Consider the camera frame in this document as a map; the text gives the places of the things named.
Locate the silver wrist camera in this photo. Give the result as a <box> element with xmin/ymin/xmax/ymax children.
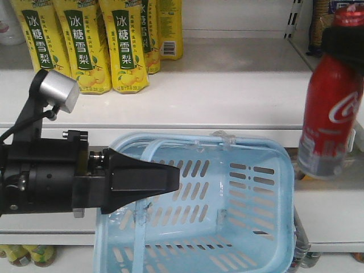
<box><xmin>39</xmin><ymin>70</ymin><xmax>80</xmax><ymax>113</ymax></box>

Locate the light blue plastic basket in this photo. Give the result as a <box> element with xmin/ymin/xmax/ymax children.
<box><xmin>93</xmin><ymin>133</ymin><xmax>295</xmax><ymax>272</ymax></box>

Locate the yellow pear drink bottle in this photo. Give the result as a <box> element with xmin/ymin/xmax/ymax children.
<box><xmin>52</xmin><ymin>1</ymin><xmax>112</xmax><ymax>95</ymax></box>
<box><xmin>10</xmin><ymin>1</ymin><xmax>72</xmax><ymax>77</ymax></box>
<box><xmin>99</xmin><ymin>1</ymin><xmax>149</xmax><ymax>94</ymax></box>

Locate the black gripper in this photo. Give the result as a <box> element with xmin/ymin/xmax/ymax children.
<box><xmin>1</xmin><ymin>130</ymin><xmax>105</xmax><ymax>217</ymax></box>

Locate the red aluminium coke bottle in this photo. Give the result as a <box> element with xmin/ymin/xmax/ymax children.
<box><xmin>297</xmin><ymin>3</ymin><xmax>363</xmax><ymax>179</ymax></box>

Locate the brown cracker packet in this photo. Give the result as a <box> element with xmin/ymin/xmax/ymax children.
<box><xmin>306</xmin><ymin>0</ymin><xmax>334</xmax><ymax>57</ymax></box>

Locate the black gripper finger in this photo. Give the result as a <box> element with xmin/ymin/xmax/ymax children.
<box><xmin>321</xmin><ymin>26</ymin><xmax>363</xmax><ymax>76</ymax></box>
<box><xmin>101</xmin><ymin>148</ymin><xmax>180</xmax><ymax>214</ymax></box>

